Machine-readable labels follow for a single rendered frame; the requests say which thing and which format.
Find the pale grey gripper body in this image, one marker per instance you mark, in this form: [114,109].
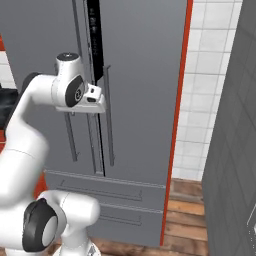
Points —
[83,107]

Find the grey fridge drawer short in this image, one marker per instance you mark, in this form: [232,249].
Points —
[133,230]

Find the grey fridge drawer tall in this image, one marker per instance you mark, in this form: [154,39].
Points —
[133,193]

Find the black appliance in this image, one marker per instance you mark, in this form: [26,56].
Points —
[7,106]

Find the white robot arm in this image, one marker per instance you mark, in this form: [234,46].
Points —
[23,156]

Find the grey fridge door wide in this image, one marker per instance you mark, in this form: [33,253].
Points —
[143,83]

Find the grey fridge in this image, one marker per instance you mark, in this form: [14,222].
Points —
[143,100]

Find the red cabinet side panel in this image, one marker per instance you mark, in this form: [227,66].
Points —
[176,116]

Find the grey fridge door narrow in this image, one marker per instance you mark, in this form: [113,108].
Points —
[40,33]

